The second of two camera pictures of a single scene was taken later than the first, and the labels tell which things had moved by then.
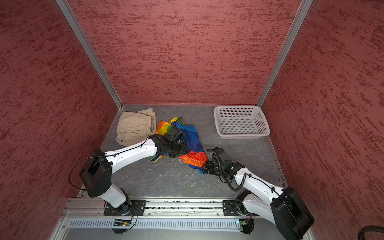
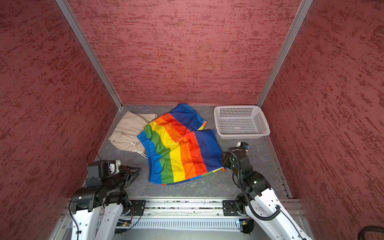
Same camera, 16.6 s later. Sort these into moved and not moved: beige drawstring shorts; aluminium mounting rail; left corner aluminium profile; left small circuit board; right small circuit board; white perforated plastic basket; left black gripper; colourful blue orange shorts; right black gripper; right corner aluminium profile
Moved: left black gripper; beige drawstring shorts; colourful blue orange shorts; right black gripper
Not moved: left corner aluminium profile; white perforated plastic basket; right small circuit board; aluminium mounting rail; left small circuit board; right corner aluminium profile
